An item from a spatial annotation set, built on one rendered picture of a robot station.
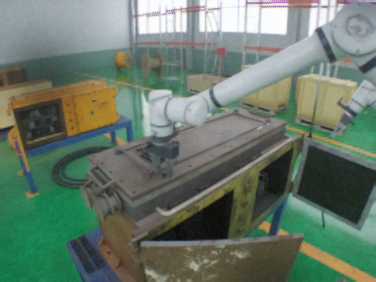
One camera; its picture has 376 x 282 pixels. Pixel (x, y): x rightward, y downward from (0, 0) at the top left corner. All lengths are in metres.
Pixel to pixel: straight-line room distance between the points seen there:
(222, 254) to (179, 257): 0.17
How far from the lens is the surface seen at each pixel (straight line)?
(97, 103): 3.66
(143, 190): 0.98
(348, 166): 1.93
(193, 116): 0.79
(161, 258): 1.00
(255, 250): 1.02
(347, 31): 0.61
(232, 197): 1.37
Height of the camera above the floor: 1.93
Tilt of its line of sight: 25 degrees down
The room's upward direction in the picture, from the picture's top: straight up
